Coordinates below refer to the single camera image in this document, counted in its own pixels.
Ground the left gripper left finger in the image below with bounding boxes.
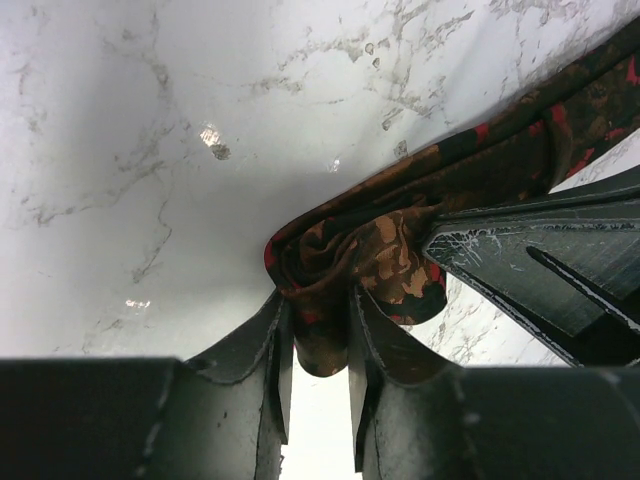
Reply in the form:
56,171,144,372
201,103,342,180
187,292,293,479

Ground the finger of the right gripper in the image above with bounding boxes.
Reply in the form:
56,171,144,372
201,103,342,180
422,167,639,367

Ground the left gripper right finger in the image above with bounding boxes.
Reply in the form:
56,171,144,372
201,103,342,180
348,286,463,479

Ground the brown red patterned tie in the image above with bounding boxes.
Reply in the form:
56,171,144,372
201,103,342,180
264,22,639,377

